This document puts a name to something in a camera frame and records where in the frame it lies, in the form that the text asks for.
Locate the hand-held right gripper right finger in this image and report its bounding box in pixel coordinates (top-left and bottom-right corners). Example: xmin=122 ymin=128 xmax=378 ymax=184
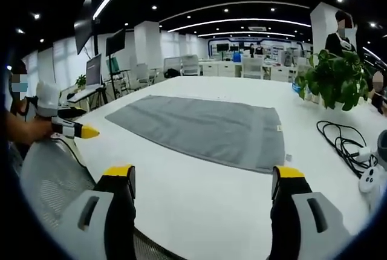
xmin=267 ymin=165 xmax=354 ymax=260

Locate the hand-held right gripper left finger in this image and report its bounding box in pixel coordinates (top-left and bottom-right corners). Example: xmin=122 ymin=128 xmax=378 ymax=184
xmin=60 ymin=164 xmax=137 ymax=260

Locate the grey towel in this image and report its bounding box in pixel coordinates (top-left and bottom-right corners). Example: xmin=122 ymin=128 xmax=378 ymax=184
xmin=105 ymin=95 xmax=287 ymax=175

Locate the black tripod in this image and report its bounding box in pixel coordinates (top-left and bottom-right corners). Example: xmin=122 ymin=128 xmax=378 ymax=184
xmin=94 ymin=85 xmax=109 ymax=104

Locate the desk monitor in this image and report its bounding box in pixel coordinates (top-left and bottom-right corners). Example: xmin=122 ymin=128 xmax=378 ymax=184
xmin=85 ymin=54 xmax=103 ymax=87

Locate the grey mesh office chair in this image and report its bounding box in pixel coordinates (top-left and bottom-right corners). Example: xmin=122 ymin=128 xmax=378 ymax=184
xmin=18 ymin=138 xmax=98 ymax=232

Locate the white table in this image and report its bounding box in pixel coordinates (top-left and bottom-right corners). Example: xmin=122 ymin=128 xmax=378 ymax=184
xmin=57 ymin=75 xmax=387 ymax=260

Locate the white office chair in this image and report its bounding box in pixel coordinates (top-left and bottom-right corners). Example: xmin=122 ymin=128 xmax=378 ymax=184
xmin=242 ymin=57 xmax=264 ymax=80
xmin=180 ymin=54 xmax=201 ymax=77
xmin=134 ymin=63 xmax=155 ymax=87

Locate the black monitor on stand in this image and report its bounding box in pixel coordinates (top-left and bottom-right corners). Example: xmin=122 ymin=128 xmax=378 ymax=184
xmin=105 ymin=28 xmax=126 ymax=59

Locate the white handheld controller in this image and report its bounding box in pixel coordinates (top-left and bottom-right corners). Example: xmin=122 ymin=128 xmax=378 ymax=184
xmin=358 ymin=165 xmax=384 ymax=195

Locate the white power adapter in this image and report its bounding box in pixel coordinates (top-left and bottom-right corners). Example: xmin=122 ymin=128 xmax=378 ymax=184
xmin=356 ymin=146 xmax=372 ymax=161

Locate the grey round device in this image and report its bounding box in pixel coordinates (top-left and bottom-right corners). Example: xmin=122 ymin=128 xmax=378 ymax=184
xmin=377 ymin=129 xmax=387 ymax=167

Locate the green potted plant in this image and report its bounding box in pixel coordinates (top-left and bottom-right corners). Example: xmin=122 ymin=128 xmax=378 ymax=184
xmin=294 ymin=48 xmax=375 ymax=112

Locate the large black wall screen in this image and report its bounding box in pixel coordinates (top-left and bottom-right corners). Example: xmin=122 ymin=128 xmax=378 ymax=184
xmin=74 ymin=0 xmax=93 ymax=56

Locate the black cable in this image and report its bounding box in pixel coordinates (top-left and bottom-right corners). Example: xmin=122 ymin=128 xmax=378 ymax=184
xmin=316 ymin=120 xmax=379 ymax=179

